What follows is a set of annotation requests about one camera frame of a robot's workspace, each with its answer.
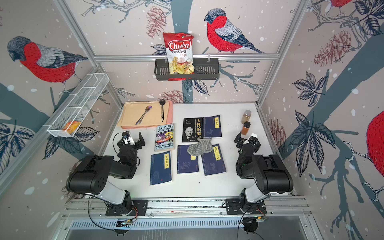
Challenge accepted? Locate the grey striped cloth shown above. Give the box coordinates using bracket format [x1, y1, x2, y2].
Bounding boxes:
[187, 139, 213, 157]

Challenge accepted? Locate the blue book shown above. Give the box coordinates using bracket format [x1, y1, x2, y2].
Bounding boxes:
[203, 115, 222, 139]
[177, 145, 199, 174]
[201, 144, 227, 176]
[150, 151, 172, 186]

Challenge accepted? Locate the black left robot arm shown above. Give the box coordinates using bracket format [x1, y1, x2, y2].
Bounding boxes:
[66, 131, 148, 217]

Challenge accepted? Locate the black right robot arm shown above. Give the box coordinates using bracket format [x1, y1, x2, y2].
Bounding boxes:
[234, 133, 294, 210]

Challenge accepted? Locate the Treehouse colourful paperback book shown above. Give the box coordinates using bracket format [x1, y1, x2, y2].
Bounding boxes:
[155, 124, 175, 151]

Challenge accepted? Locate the black portrait cover book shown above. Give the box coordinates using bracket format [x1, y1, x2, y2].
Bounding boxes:
[182, 118, 203, 143]

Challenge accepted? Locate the orange spice jar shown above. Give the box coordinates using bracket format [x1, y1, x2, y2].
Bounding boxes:
[241, 121, 251, 136]

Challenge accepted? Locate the beige placemat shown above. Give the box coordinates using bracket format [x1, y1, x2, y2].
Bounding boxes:
[116, 101, 170, 128]

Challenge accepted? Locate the beige spice jar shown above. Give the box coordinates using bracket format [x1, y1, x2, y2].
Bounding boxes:
[241, 110, 252, 124]

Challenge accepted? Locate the iridescent purple spoon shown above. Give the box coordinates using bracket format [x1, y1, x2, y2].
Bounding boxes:
[136, 106, 152, 125]

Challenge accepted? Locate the black ladle spoon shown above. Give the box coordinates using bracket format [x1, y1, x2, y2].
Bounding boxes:
[159, 99, 166, 122]

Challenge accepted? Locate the orange packet in shelf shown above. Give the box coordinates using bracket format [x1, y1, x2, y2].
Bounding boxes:
[62, 121, 82, 135]

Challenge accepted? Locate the red Chuba chips bag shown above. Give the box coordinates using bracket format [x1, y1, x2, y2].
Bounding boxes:
[163, 33, 195, 75]

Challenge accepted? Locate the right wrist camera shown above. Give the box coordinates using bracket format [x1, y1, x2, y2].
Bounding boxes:
[244, 133, 259, 145]

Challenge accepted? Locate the white wire wall shelf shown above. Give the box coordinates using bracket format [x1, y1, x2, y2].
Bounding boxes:
[43, 73, 110, 138]

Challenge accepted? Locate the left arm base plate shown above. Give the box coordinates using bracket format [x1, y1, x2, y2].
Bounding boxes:
[105, 200, 149, 217]

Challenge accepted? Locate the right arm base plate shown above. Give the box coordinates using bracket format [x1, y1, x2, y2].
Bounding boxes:
[224, 198, 267, 215]

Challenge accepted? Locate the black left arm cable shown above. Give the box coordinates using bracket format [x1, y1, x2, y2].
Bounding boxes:
[86, 194, 139, 235]

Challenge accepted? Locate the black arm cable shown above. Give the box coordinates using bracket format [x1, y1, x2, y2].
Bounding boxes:
[86, 194, 139, 235]
[236, 206, 265, 240]

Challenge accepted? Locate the black wall basket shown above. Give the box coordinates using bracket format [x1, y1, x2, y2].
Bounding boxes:
[154, 58, 220, 81]

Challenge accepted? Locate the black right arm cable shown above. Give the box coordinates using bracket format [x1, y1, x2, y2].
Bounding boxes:
[236, 206, 265, 240]

